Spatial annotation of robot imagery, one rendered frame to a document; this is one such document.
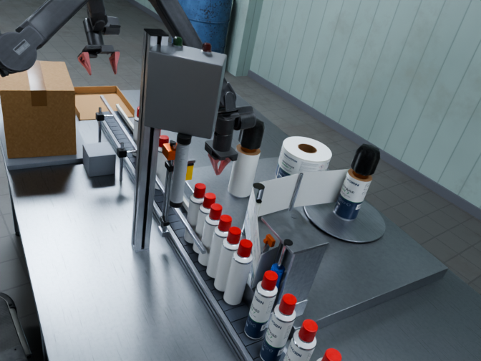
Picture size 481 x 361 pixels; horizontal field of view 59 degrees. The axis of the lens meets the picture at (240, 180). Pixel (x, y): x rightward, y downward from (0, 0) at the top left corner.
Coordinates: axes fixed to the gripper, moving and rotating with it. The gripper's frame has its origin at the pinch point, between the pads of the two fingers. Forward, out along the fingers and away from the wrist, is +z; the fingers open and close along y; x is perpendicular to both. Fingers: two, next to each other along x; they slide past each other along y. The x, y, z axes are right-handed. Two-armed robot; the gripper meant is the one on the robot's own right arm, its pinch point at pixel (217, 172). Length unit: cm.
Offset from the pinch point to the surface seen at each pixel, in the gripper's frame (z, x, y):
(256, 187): 0.2, -7.6, -11.1
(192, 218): 8.3, 12.6, -9.3
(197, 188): -2.1, 11.6, -8.5
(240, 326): 18.7, 13.9, -42.0
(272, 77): 97, -253, 300
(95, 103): 22, 10, 105
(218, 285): 16.3, 13.7, -29.4
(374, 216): 20, -60, -20
